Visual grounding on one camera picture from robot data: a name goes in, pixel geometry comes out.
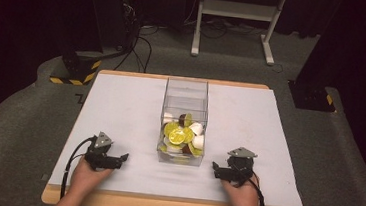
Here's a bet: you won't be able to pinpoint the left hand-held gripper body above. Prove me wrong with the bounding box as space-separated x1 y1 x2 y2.
83 130 123 174

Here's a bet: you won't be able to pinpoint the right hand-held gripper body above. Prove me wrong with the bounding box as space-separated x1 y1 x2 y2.
220 145 259 188

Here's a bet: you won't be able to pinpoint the person's left hand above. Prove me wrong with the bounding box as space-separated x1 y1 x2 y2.
68 155 116 199

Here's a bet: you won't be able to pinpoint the person's right hand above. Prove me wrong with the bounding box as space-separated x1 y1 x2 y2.
218 173 263 206

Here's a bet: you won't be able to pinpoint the white foam mat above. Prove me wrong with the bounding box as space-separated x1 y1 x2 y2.
47 69 314 206

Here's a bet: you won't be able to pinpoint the clear plastic box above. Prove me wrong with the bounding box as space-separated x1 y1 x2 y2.
155 75 212 168

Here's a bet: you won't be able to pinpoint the black stand base striped edge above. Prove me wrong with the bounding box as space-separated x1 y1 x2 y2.
48 46 104 89

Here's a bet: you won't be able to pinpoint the black equipment tower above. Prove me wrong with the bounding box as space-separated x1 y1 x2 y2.
80 0 143 57

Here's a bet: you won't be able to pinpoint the dark curtain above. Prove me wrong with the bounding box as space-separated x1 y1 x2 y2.
0 0 91 148

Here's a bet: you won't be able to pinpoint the white metal stand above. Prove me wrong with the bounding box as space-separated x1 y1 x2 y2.
190 0 290 68

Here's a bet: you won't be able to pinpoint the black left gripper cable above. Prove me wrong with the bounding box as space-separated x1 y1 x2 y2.
59 133 98 203

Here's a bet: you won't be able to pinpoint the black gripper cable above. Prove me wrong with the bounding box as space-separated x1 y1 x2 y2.
247 172 271 206
59 133 98 203

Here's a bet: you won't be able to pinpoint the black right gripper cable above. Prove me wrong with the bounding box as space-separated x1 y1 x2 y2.
247 172 271 206

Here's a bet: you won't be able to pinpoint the black floor cables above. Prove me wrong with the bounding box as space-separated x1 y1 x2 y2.
113 21 156 75

